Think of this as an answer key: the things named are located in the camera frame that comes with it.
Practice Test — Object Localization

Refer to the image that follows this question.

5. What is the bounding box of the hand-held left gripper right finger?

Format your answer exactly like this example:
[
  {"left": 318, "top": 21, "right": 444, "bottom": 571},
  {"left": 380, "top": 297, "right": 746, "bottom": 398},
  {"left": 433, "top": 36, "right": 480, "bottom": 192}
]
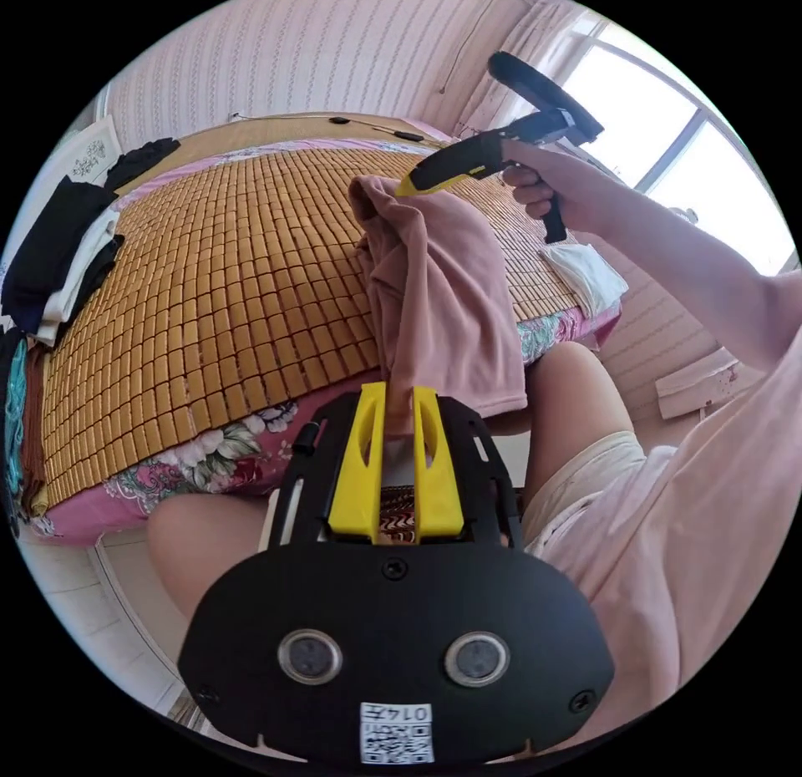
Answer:
[{"left": 409, "top": 384, "right": 467, "bottom": 544}]

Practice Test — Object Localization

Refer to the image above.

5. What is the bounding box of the bed with woven mat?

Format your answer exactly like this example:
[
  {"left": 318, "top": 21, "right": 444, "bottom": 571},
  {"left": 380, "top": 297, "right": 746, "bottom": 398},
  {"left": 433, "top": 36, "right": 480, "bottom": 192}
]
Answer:
[{"left": 12, "top": 111, "right": 629, "bottom": 547}]

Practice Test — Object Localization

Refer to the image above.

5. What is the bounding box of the pink long sleeve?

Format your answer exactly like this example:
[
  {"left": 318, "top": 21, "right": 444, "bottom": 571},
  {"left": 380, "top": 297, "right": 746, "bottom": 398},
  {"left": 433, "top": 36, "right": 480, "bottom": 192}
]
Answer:
[{"left": 348, "top": 174, "right": 529, "bottom": 429}]

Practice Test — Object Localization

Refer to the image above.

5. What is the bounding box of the white cabinet with ornament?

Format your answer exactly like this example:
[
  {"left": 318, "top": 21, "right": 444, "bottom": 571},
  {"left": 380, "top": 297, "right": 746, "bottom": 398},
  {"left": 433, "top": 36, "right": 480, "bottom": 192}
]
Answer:
[{"left": 53, "top": 114, "right": 121, "bottom": 192}]

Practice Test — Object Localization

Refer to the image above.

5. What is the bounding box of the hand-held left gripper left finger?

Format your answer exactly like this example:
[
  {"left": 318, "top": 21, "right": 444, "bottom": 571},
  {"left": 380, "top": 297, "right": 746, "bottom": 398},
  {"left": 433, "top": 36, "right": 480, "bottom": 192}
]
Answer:
[{"left": 327, "top": 381, "right": 389, "bottom": 537}]

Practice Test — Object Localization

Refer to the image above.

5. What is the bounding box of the person's right forearm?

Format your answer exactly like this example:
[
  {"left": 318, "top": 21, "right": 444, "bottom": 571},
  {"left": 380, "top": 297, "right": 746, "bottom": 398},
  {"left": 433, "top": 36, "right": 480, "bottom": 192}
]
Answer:
[{"left": 554, "top": 142, "right": 792, "bottom": 377}]

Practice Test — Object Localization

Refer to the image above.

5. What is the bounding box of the teal and brown pile of clothes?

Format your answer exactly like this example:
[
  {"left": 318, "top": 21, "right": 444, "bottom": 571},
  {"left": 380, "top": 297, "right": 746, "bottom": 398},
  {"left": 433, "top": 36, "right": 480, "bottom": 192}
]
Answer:
[{"left": 0, "top": 328, "right": 53, "bottom": 522}]

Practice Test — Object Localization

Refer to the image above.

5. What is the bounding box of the white folded garment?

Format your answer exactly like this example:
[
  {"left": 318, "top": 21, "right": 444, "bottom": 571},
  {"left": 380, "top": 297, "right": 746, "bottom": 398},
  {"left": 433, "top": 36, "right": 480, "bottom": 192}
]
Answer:
[{"left": 540, "top": 242, "right": 630, "bottom": 319}]

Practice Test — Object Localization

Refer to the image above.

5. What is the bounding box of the black and white pile of clothes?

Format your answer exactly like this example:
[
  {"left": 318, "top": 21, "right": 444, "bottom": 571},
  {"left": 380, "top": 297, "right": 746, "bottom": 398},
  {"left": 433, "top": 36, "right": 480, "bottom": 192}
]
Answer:
[{"left": 2, "top": 175, "right": 126, "bottom": 347}]

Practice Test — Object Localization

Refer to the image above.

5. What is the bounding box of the person's right hand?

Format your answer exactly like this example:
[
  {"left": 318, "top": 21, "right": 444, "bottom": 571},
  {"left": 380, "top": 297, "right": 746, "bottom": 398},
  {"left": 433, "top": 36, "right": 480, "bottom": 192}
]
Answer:
[{"left": 502, "top": 139, "right": 575, "bottom": 221}]

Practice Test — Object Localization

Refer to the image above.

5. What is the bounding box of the black folded garment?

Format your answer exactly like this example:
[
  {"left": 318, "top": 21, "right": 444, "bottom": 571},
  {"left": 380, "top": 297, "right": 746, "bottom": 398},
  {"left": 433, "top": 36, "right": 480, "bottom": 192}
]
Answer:
[{"left": 104, "top": 137, "right": 183, "bottom": 193}]

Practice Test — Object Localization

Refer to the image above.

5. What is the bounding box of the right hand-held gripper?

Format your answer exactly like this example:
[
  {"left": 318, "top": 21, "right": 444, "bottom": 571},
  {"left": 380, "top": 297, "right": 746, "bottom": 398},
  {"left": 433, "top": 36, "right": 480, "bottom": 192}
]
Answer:
[{"left": 394, "top": 108, "right": 576, "bottom": 245}]

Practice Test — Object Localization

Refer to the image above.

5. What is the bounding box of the person's body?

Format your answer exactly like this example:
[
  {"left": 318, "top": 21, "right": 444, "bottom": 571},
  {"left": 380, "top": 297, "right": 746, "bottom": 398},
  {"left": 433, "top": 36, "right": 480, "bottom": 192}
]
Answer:
[{"left": 147, "top": 269, "right": 802, "bottom": 748}]

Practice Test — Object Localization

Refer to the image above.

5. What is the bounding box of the window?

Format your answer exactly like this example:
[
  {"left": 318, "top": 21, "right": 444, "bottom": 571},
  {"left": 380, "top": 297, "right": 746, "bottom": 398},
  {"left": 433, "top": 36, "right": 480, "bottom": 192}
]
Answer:
[{"left": 561, "top": 17, "right": 801, "bottom": 278}]

